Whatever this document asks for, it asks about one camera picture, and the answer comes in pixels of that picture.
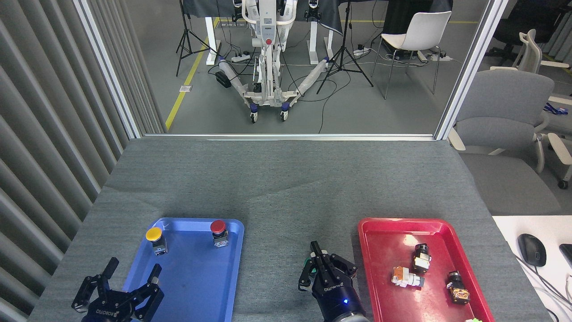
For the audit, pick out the black knob switch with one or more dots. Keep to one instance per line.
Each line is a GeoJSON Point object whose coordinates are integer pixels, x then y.
{"type": "Point", "coordinates": [421, 257]}

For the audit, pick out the silver post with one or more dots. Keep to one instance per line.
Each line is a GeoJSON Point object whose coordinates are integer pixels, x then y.
{"type": "Point", "coordinates": [469, 71]}
{"type": "Point", "coordinates": [107, 67]}

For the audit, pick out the black and orange switch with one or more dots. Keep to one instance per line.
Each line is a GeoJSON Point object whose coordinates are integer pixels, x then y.
{"type": "Point", "coordinates": [458, 288]}

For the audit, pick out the blue plastic tray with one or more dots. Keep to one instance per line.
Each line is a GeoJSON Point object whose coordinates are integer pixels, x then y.
{"type": "Point", "coordinates": [201, 286]}

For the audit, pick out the red plastic tray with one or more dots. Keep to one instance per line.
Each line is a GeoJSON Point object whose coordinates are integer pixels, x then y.
{"type": "Point", "coordinates": [384, 259]}

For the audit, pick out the white shell chair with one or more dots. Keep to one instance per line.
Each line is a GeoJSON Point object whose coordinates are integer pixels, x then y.
{"type": "Point", "coordinates": [424, 31]}

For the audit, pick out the green push button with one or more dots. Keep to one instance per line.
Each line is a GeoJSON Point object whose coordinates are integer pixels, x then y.
{"type": "Point", "coordinates": [308, 261]}

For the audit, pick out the black keyboard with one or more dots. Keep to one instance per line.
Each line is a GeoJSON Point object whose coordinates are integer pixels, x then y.
{"type": "Point", "coordinates": [567, 255]}

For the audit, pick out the black table cloth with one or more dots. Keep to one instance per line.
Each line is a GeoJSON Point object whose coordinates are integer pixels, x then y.
{"type": "Point", "coordinates": [330, 15]}

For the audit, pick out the white stand on wheels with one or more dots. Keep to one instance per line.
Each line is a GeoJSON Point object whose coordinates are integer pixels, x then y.
{"type": "Point", "coordinates": [268, 44]}

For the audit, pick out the grey felt table cloth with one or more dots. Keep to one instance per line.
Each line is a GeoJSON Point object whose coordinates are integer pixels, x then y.
{"type": "Point", "coordinates": [290, 192]}

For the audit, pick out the red push button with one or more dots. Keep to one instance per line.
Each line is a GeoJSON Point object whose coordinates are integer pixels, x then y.
{"type": "Point", "coordinates": [217, 226]}

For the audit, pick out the black computer mouse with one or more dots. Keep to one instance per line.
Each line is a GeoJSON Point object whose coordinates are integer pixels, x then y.
{"type": "Point", "coordinates": [532, 250]}

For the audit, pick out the white power strip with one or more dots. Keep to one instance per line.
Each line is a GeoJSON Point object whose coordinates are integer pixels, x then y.
{"type": "Point", "coordinates": [440, 57]}
{"type": "Point", "coordinates": [361, 51]}
{"type": "Point", "coordinates": [240, 57]}

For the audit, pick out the white desk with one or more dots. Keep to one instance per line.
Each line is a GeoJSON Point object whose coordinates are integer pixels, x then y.
{"type": "Point", "coordinates": [514, 232]}

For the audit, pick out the black tripod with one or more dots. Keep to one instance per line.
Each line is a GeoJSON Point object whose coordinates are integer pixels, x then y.
{"type": "Point", "coordinates": [343, 58]}
{"type": "Point", "coordinates": [187, 40]}

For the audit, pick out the black power brick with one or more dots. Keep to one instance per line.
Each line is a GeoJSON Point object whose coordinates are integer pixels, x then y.
{"type": "Point", "coordinates": [223, 79]}

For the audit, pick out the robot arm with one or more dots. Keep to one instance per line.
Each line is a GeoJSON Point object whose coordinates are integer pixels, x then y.
{"type": "Point", "coordinates": [353, 319]}

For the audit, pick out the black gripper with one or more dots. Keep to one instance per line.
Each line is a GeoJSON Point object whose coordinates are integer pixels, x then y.
{"type": "Point", "coordinates": [109, 311]}
{"type": "Point", "coordinates": [335, 295]}

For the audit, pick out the silver frame rail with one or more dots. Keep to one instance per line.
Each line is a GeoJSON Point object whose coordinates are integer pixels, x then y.
{"type": "Point", "coordinates": [290, 136]}

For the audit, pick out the white table leg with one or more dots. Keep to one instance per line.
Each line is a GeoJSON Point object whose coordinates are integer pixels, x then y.
{"type": "Point", "coordinates": [315, 42]}
{"type": "Point", "coordinates": [211, 40]}

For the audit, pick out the yellow push button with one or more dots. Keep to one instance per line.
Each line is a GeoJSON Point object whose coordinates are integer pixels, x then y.
{"type": "Point", "coordinates": [153, 234]}

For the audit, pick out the metal floor plate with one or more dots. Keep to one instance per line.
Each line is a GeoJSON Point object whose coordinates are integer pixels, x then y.
{"type": "Point", "coordinates": [185, 88]}

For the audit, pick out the white and orange switch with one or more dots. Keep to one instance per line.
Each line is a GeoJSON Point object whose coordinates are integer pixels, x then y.
{"type": "Point", "coordinates": [406, 277]}

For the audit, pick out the office chair with white armrest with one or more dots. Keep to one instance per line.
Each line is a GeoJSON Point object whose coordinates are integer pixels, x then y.
{"type": "Point", "coordinates": [561, 152]}

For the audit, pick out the grey office chair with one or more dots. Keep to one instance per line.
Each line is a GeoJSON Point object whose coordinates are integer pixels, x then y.
{"type": "Point", "coordinates": [505, 103]}

